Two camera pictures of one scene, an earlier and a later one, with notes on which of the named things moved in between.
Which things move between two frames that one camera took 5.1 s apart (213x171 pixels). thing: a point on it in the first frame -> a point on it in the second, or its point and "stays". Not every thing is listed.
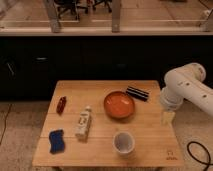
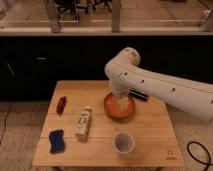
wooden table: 107,124 stays
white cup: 124,143 stays
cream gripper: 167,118 -> 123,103
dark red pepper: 60,106 stays
